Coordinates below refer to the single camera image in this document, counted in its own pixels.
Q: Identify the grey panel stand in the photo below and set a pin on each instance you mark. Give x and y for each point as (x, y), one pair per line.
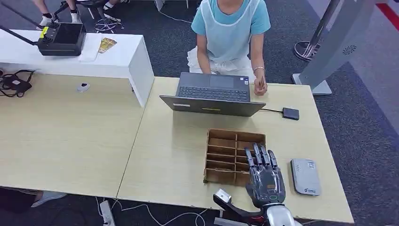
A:
(339, 40)

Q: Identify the person's left hand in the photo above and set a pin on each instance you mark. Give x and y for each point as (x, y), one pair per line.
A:
(260, 89)

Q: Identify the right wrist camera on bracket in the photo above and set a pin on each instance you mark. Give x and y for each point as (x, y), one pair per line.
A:
(223, 196)

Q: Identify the white bench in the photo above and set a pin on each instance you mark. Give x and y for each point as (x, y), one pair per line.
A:
(123, 60)

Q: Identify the black rod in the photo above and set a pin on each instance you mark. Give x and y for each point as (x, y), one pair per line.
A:
(17, 35)
(20, 14)

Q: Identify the dark grey laptop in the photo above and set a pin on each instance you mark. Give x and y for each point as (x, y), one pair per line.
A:
(213, 93)

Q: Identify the yellow packet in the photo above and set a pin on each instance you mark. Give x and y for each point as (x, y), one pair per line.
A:
(107, 45)

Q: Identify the grey metal bar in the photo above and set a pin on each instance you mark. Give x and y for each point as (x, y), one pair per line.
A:
(229, 222)

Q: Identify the standing person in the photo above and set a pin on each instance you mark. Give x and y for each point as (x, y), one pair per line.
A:
(46, 19)

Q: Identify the black control box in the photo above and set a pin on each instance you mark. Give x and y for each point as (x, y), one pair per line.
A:
(64, 40)

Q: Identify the small white round device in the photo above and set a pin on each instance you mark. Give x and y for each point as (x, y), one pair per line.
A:
(83, 87)

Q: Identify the white power strip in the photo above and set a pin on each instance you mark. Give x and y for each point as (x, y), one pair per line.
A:
(107, 213)

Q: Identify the black usb hub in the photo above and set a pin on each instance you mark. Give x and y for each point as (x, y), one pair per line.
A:
(290, 113)

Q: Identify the wooden compartment box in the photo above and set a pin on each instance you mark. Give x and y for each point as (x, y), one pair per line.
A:
(224, 159)

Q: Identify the seated person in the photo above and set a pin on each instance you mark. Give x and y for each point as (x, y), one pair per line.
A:
(229, 34)

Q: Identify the dark pole with round base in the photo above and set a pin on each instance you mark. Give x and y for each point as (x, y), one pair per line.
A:
(307, 50)

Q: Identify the office chair base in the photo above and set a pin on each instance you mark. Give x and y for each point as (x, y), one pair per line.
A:
(106, 23)

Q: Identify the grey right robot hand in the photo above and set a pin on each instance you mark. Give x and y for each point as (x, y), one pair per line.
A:
(266, 184)

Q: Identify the red floor tape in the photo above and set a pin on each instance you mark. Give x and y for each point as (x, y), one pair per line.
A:
(389, 15)

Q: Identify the white shoe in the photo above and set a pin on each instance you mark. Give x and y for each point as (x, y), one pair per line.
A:
(46, 198)

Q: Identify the flat grey device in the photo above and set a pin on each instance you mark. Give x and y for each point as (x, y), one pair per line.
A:
(305, 177)

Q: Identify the white paper sheet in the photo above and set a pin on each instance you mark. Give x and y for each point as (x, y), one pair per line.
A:
(89, 53)

